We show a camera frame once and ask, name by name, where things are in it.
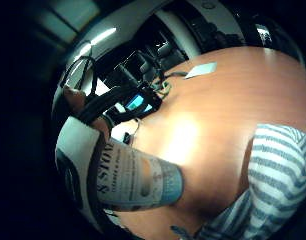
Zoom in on black office chair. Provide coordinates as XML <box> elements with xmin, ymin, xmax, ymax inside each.
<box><xmin>139</xmin><ymin>38</ymin><xmax>189</xmax><ymax>73</ymax></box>

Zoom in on white paper card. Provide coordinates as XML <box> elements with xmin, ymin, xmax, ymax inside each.
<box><xmin>184</xmin><ymin>61</ymin><xmax>218</xmax><ymax>80</ymax></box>

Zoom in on the person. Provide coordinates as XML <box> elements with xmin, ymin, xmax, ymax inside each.
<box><xmin>171</xmin><ymin>123</ymin><xmax>306</xmax><ymax>240</ymax></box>

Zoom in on black cable loop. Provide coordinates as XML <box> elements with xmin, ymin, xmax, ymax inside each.
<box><xmin>61</xmin><ymin>55</ymin><xmax>98</xmax><ymax>96</ymax></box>

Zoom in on tangled cables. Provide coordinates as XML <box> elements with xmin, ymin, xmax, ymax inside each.
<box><xmin>152</xmin><ymin>70</ymin><xmax>188</xmax><ymax>100</ymax></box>

